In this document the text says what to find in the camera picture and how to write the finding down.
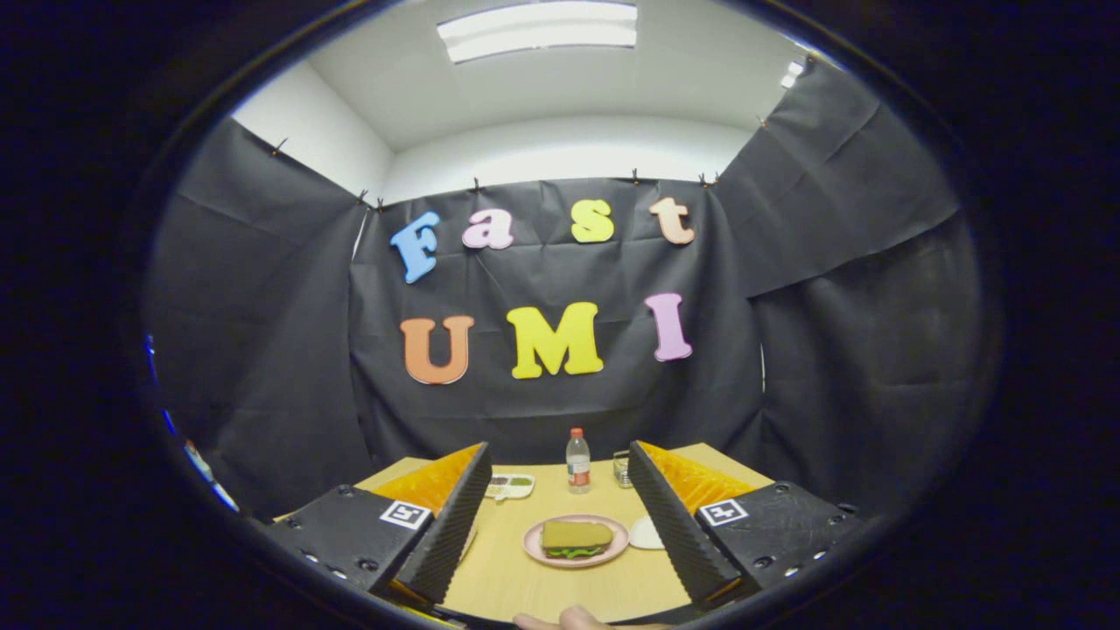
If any small white dish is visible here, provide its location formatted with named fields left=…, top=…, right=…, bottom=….
left=628, top=515, right=668, bottom=551

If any black backdrop cloth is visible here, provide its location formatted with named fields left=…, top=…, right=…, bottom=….
left=144, top=57, right=985, bottom=526

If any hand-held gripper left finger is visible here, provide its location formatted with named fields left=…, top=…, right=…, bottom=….
left=262, top=442, right=493, bottom=606

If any clear water bottle red cap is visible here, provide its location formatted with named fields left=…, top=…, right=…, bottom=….
left=565, top=428, right=592, bottom=495

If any ceiling light panel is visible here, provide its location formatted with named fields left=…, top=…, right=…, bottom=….
left=436, top=0, right=640, bottom=64

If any pink plate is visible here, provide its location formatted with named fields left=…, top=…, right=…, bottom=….
left=522, top=514, right=631, bottom=570

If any white and red object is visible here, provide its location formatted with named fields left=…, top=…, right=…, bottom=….
left=182, top=437, right=239, bottom=513

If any brown toasted bread slice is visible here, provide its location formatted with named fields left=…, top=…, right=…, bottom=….
left=540, top=520, right=615, bottom=552

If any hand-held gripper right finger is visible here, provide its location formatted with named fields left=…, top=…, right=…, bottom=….
left=627, top=440, right=867, bottom=612

